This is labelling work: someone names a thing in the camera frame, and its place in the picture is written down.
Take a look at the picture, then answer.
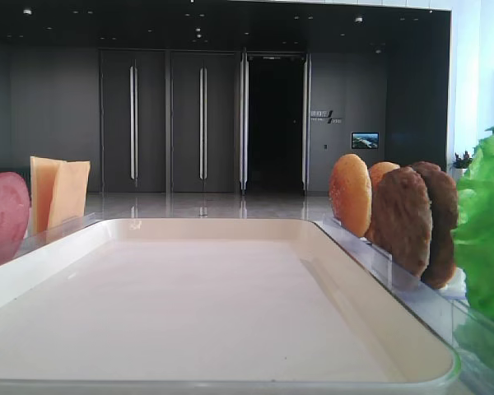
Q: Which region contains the potted plant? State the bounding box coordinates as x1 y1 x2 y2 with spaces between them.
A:
452 151 473 169

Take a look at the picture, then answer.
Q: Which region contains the pale cheese slice back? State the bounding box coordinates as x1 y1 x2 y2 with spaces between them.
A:
30 156 63 234

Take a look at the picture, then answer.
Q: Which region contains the outer brown meat patty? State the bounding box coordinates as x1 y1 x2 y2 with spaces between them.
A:
366 166 433 278

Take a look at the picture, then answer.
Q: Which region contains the dark double door left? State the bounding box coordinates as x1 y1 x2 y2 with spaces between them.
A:
100 50 166 193

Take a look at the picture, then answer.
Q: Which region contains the inner bun slice right rack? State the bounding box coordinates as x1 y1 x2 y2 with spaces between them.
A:
365 161 400 243

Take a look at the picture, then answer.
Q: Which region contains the wall mounted screen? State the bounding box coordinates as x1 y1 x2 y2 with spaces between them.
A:
351 132 380 150

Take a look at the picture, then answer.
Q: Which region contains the bun slice rack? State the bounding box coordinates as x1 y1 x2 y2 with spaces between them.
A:
329 154 372 237
365 161 400 243

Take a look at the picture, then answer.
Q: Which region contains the clear left long rail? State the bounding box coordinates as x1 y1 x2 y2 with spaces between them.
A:
14 213 102 258

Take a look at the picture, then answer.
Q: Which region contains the dark double door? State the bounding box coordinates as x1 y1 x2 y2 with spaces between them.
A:
171 52 236 193
100 50 166 193

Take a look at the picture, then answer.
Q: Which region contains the orange cheese slice front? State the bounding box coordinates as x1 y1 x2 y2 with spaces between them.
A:
48 161 91 229

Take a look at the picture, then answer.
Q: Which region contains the outer bun slice right rack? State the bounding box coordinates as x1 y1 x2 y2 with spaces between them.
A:
329 154 372 237

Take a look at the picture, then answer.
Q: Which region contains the green plastic lettuce leaf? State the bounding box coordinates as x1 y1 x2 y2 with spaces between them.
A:
453 127 494 321

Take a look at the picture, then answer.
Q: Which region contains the clear long rail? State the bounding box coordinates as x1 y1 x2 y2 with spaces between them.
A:
316 215 494 394
14 213 102 258

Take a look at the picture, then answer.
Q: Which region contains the dark double door middle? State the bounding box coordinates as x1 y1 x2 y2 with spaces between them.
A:
171 52 236 193

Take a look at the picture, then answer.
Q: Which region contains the inner brown meat patty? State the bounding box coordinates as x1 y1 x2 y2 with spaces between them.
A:
412 161 458 289

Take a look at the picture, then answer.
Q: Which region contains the cream rectangular tray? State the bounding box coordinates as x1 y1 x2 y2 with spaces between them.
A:
0 218 461 394

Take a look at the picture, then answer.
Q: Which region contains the clear right long rail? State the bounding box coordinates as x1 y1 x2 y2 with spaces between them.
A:
316 215 494 394

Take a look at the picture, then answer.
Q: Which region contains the brown meat patty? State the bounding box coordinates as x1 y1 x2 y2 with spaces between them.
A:
412 161 458 289
366 166 433 278

